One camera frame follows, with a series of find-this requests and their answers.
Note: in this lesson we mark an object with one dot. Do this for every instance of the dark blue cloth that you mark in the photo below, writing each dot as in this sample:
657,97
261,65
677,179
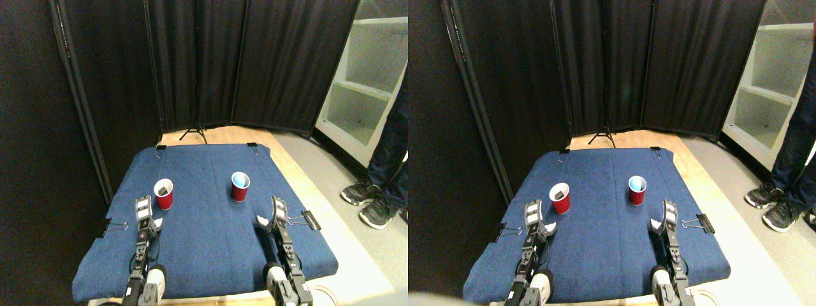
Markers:
605,248
210,245

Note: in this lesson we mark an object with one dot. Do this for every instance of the person's legs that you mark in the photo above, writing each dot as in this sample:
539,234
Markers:
790,159
386,159

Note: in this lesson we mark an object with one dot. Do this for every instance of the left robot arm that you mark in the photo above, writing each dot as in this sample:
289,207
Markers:
526,277
137,274

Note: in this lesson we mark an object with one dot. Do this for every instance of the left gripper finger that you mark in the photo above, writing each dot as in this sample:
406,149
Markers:
143,209
548,227
533,213
157,223

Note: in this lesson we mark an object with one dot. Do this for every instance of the red cup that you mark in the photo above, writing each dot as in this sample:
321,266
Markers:
165,201
637,197
240,194
561,204

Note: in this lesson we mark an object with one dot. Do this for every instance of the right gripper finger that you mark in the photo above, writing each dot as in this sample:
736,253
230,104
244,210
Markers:
657,225
279,210
669,213
264,222

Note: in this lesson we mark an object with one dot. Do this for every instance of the black curtain stand pole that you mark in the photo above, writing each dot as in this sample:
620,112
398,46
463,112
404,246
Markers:
81,102
475,102

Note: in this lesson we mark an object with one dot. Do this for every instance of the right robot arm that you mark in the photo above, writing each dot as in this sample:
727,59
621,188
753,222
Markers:
677,277
290,274

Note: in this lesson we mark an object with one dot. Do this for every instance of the white shelf unit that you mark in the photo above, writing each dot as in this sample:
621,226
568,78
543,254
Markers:
765,95
366,95

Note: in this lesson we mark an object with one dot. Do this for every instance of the black curtain stand foot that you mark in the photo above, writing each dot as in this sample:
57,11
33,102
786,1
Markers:
603,136
194,132

